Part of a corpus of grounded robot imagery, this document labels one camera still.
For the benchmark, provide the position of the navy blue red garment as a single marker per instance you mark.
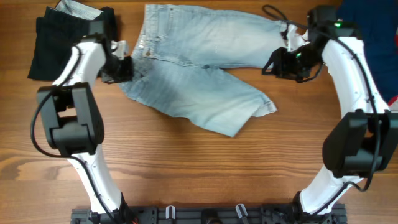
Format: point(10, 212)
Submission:
point(377, 23)

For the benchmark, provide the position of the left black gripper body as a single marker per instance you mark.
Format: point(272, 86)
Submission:
point(118, 70)

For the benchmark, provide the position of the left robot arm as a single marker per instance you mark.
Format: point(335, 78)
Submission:
point(73, 124)

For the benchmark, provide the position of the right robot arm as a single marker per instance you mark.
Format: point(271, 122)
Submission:
point(364, 140)

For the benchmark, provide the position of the light blue denim shorts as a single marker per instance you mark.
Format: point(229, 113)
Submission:
point(182, 60)

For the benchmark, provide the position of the folded black shorts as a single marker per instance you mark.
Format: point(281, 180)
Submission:
point(57, 31)

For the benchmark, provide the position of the white crumpled garment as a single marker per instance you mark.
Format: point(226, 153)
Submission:
point(293, 40)

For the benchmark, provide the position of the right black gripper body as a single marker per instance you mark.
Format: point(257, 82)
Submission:
point(295, 64)

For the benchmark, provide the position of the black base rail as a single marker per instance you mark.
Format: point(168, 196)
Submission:
point(266, 214)

